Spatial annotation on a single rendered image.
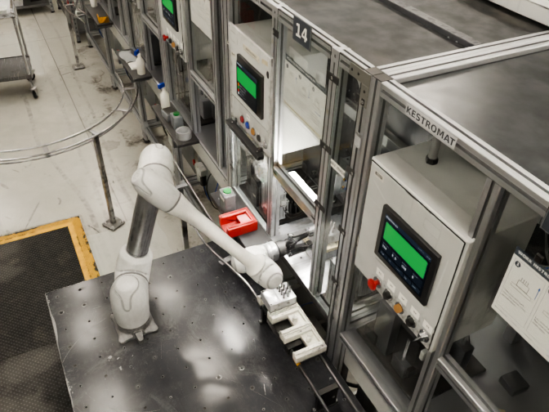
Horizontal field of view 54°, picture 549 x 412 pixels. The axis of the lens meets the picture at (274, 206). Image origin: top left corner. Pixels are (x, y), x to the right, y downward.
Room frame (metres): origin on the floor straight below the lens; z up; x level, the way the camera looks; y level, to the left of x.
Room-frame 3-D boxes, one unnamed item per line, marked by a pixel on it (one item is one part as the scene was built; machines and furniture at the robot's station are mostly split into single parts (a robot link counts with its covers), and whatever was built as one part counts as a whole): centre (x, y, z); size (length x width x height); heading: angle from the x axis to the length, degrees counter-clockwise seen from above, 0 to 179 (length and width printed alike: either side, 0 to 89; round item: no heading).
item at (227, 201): (2.17, 0.23, 0.97); 0.08 x 0.08 x 0.12; 28
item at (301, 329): (1.48, -0.09, 0.84); 0.36 x 0.14 x 0.10; 28
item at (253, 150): (2.15, 0.15, 1.37); 0.36 x 0.04 x 0.04; 28
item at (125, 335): (1.57, 0.62, 0.71); 0.22 x 0.18 x 0.06; 28
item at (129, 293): (1.60, 0.63, 0.85); 0.18 x 0.16 x 0.22; 9
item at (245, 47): (2.21, 0.03, 1.60); 0.42 x 0.29 x 0.46; 28
